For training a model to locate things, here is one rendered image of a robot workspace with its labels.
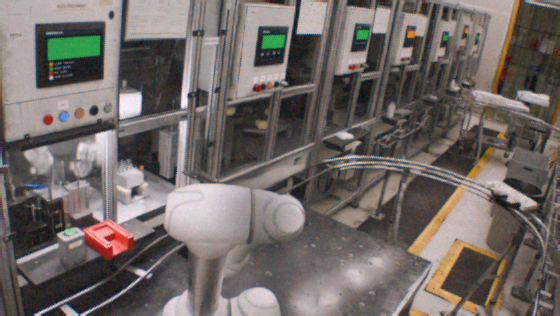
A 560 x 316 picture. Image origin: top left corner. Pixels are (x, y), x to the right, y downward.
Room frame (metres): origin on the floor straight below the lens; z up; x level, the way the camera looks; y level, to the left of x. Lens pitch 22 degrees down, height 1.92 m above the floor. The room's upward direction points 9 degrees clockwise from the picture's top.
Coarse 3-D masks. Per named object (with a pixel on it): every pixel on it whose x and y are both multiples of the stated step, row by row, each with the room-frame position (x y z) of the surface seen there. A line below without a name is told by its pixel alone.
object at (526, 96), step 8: (520, 96) 6.74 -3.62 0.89; (528, 96) 7.05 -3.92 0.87; (536, 96) 6.65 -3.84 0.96; (544, 96) 6.94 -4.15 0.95; (544, 104) 6.59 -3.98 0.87; (544, 120) 6.56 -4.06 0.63; (520, 128) 7.28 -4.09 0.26; (528, 128) 7.33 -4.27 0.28; (504, 136) 7.44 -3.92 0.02; (520, 136) 6.67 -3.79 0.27; (528, 136) 6.81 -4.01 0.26; (536, 144) 6.56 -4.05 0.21
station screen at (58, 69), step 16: (48, 32) 1.26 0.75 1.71; (64, 32) 1.31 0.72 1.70; (80, 32) 1.36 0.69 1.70; (96, 32) 1.41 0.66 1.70; (48, 48) 1.26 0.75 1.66; (48, 64) 1.26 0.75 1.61; (64, 64) 1.31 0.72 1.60; (80, 64) 1.36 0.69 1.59; (96, 64) 1.41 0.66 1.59; (48, 80) 1.26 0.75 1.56
